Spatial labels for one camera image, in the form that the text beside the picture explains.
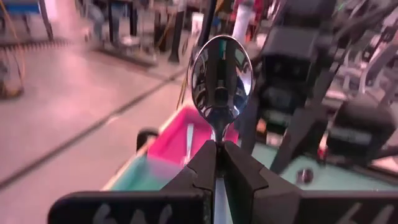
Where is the black frame knob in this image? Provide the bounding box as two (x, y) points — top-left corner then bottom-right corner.
(136, 126), (160, 154)

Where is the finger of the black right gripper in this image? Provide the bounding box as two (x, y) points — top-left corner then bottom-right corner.
(241, 93), (262, 155)
(269, 68), (338, 175)

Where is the small round metal fitting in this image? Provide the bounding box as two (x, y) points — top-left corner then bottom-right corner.
(295, 167), (315, 185)

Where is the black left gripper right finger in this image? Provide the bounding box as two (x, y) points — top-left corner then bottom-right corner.
(223, 140), (398, 224)

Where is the yellow cable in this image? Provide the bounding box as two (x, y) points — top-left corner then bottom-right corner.
(176, 70), (189, 110)

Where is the translucent teal plastic bin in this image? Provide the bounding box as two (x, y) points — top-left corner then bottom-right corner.
(110, 154), (187, 191)

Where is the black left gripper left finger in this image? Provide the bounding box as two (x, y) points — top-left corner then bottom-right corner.
(47, 139), (218, 224)

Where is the green table mat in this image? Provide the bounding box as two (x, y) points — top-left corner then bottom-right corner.
(248, 141), (398, 191)

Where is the translucent pink plastic bin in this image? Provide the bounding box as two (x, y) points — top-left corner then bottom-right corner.
(147, 105), (240, 166)

